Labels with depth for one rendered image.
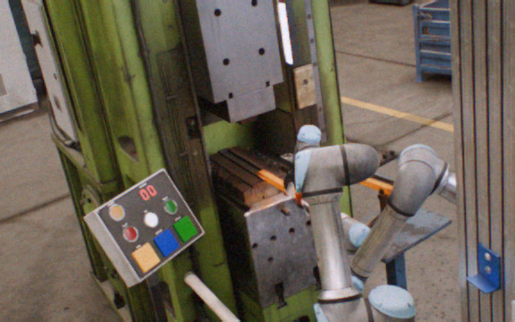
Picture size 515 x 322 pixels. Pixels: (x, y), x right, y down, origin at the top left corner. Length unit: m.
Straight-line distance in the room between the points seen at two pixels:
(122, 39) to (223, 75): 0.38
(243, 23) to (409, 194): 0.92
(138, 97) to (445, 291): 1.95
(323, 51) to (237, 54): 0.50
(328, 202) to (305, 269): 1.10
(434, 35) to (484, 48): 5.08
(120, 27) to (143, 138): 0.42
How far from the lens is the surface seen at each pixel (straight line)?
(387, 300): 1.92
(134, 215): 2.41
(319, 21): 2.93
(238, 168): 2.93
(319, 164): 1.90
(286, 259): 2.90
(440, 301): 3.69
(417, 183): 2.08
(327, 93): 3.02
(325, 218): 1.91
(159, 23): 2.60
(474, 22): 1.51
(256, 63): 2.63
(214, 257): 2.97
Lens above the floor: 2.17
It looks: 24 degrees down
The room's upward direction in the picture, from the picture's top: 9 degrees counter-clockwise
